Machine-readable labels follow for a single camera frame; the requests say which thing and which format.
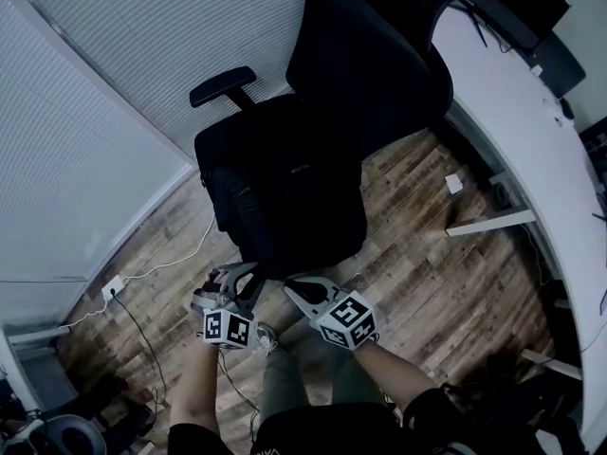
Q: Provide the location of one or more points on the person's right forearm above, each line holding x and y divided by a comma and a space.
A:
393, 377

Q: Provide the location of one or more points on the black mesh office chair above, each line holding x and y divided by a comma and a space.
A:
370, 64

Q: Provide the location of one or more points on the person's left forearm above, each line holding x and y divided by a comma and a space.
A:
194, 396

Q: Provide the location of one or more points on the white power strip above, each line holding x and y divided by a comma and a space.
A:
113, 288

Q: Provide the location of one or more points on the person's left hand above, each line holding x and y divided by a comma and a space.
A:
215, 282

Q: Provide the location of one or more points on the white curved desk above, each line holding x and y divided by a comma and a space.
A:
521, 126

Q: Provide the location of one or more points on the black computer mouse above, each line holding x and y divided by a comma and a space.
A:
567, 108

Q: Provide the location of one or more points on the black backpack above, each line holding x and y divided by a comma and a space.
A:
284, 183

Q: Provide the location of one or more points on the small white box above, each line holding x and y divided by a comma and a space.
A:
454, 184

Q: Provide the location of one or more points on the person's grey trousers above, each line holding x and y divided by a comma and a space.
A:
284, 387

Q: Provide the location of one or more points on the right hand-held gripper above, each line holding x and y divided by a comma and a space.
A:
348, 322

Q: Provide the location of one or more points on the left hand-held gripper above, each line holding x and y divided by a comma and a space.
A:
227, 330

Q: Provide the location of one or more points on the person's black shirt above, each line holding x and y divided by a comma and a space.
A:
332, 429

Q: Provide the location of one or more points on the small white table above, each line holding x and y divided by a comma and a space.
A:
19, 363

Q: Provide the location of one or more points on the white window blind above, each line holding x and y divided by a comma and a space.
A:
71, 159
166, 31

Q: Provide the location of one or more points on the black computer monitor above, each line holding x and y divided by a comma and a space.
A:
598, 135
512, 3

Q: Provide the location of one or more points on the person's left shoe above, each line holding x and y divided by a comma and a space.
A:
267, 339

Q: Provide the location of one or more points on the white window frame post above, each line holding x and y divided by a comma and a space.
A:
118, 97

